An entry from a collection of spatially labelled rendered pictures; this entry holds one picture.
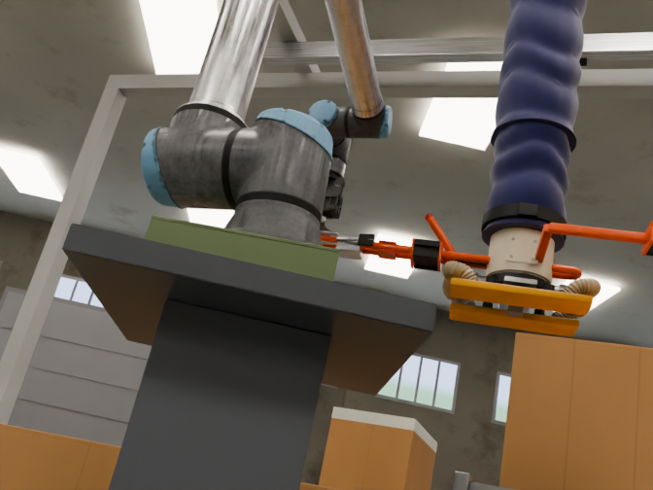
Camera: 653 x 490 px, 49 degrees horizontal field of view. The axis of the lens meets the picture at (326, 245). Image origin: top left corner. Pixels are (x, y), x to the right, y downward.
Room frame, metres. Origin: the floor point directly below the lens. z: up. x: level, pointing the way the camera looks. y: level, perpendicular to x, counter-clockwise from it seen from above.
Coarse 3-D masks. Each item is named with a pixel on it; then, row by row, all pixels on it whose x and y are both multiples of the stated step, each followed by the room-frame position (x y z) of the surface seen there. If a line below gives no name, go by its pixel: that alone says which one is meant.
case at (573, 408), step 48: (528, 336) 1.54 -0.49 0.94; (528, 384) 1.53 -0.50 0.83; (576, 384) 1.50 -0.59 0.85; (624, 384) 1.47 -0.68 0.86; (528, 432) 1.53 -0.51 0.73; (576, 432) 1.50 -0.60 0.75; (624, 432) 1.47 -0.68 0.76; (528, 480) 1.53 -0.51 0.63; (576, 480) 1.50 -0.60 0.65; (624, 480) 1.47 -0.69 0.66
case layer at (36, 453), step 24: (0, 432) 2.04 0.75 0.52; (24, 432) 2.02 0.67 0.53; (0, 456) 2.03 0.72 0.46; (24, 456) 2.01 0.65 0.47; (48, 456) 1.98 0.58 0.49; (72, 456) 1.95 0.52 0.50; (96, 456) 1.93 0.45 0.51; (0, 480) 2.02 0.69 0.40; (24, 480) 2.00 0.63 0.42; (48, 480) 1.97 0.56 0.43; (72, 480) 1.95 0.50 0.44; (96, 480) 1.92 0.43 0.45
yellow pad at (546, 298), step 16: (464, 288) 1.68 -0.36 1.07; (480, 288) 1.66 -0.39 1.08; (496, 288) 1.65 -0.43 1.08; (512, 288) 1.64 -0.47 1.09; (528, 288) 1.63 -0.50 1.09; (544, 288) 1.66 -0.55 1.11; (512, 304) 1.72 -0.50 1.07; (528, 304) 1.70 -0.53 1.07; (544, 304) 1.67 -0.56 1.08; (560, 304) 1.65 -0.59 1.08; (576, 304) 1.63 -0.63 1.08
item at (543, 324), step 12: (456, 312) 1.88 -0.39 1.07; (468, 312) 1.85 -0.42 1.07; (480, 312) 1.84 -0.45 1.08; (492, 312) 1.83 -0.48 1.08; (504, 312) 1.82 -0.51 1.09; (540, 312) 1.84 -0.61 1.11; (492, 324) 1.91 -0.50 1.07; (504, 324) 1.88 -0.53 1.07; (516, 324) 1.86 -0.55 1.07; (528, 324) 1.84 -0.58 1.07; (540, 324) 1.82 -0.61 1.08; (552, 324) 1.80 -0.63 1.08; (564, 324) 1.79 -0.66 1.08; (576, 324) 1.78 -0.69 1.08
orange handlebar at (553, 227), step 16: (560, 224) 1.49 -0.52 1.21; (336, 240) 1.86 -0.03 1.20; (544, 240) 1.56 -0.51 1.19; (624, 240) 1.47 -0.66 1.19; (640, 240) 1.46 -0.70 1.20; (384, 256) 1.87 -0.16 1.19; (400, 256) 1.86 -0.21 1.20; (448, 256) 1.79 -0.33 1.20; (464, 256) 1.78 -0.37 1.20; (480, 256) 1.77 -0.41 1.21; (544, 256) 1.65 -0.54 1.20; (560, 272) 1.73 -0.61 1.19; (576, 272) 1.72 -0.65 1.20
